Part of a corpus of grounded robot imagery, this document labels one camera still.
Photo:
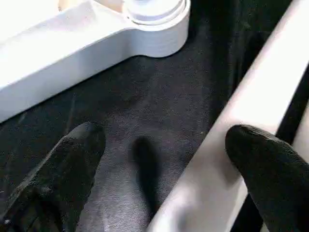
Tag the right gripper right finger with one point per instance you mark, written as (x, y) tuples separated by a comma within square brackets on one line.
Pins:
[(275, 179)]

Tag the black work mat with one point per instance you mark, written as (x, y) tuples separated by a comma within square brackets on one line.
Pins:
[(159, 92)]

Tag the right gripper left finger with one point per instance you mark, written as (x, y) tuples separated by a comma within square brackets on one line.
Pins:
[(58, 183)]

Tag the white plastic table top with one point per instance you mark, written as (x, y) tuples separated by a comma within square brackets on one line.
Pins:
[(58, 53)]

